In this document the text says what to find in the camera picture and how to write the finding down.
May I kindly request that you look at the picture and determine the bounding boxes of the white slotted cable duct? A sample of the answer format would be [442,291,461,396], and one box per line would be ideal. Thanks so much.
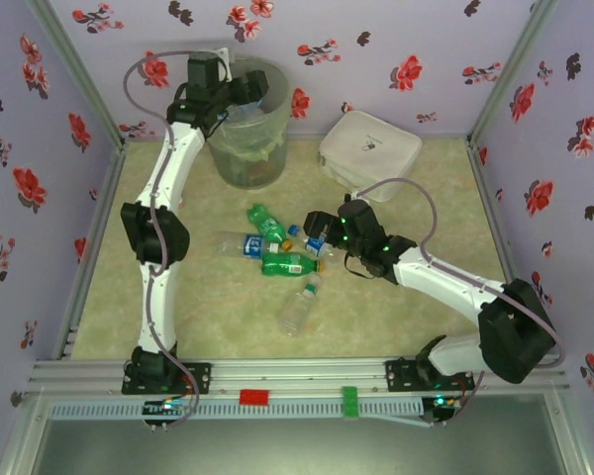
[47,398,425,422]

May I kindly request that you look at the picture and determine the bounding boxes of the green plastic block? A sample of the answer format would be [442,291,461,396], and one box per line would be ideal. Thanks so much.
[342,385,359,420]

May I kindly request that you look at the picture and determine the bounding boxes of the green bottle white label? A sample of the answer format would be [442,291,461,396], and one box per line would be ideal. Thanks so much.
[260,250,325,277]

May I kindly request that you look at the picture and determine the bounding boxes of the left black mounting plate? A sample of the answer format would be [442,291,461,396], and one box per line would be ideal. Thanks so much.
[122,361,213,396]

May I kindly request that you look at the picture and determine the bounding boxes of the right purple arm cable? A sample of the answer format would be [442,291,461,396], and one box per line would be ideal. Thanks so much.
[353,177,568,428]

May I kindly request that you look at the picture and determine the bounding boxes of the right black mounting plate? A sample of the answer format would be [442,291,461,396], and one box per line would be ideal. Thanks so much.
[384,358,476,397]

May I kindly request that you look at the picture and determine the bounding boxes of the aluminium side rail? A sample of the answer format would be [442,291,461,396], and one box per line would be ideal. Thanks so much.
[53,141,130,360]
[466,138,532,298]

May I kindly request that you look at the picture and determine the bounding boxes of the circuit board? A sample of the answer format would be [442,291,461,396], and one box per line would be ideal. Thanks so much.
[143,398,189,430]
[424,394,464,428]

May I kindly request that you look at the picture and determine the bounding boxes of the black mounting plate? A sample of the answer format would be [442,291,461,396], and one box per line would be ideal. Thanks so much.
[122,361,213,396]
[384,358,476,397]

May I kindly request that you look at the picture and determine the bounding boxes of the translucent grey waste bin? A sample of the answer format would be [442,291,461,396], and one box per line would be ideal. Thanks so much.
[187,51,292,190]

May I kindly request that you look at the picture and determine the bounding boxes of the aluminium frame post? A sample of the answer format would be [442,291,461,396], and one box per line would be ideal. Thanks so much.
[467,0,561,145]
[544,395,594,475]
[0,393,50,475]
[25,0,129,147]

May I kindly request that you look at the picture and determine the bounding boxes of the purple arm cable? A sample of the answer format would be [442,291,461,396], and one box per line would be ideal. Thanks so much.
[353,177,568,428]
[122,48,202,430]

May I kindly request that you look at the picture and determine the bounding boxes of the white zip pouch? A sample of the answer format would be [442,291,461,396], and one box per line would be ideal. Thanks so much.
[318,110,424,203]

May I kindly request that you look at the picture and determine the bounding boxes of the right circuit board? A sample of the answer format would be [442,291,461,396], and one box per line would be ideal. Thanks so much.
[424,394,464,428]

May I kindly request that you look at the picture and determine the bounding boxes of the left circuit board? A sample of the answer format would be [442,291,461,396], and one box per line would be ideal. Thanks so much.
[143,398,189,430]

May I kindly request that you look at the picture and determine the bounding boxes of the green plastic bottle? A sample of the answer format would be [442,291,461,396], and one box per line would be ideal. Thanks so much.
[246,203,294,249]

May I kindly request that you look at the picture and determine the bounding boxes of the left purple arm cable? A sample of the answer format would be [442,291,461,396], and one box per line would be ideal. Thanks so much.
[122,48,202,430]

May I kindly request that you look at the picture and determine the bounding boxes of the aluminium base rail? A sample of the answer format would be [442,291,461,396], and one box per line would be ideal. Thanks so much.
[29,359,570,397]

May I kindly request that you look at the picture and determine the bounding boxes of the clear bottle green white cap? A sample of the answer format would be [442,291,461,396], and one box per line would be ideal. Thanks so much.
[278,274,324,338]

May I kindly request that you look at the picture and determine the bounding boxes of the green plastic bin liner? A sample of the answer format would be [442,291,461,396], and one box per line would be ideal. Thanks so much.
[186,50,293,162]

